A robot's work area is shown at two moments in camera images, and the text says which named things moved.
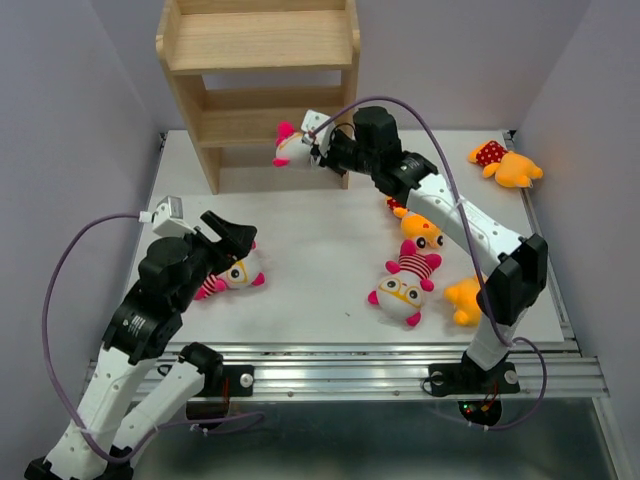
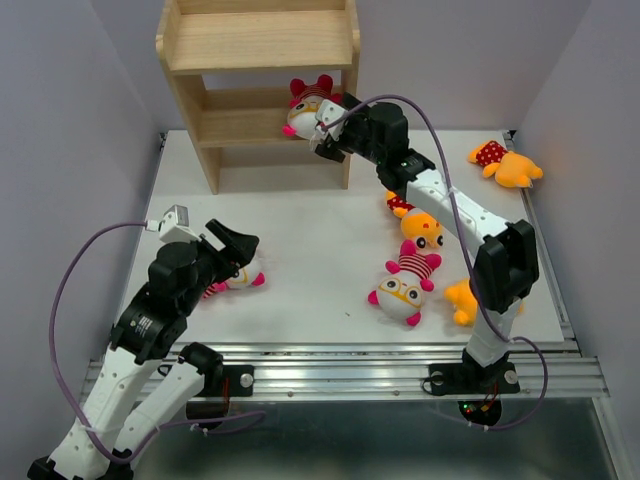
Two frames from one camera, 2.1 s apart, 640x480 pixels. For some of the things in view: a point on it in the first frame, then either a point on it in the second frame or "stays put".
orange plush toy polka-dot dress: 415,227 stays put
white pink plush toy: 400,294 stays put
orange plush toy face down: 463,296 stays put
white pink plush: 292,150 to 305,101
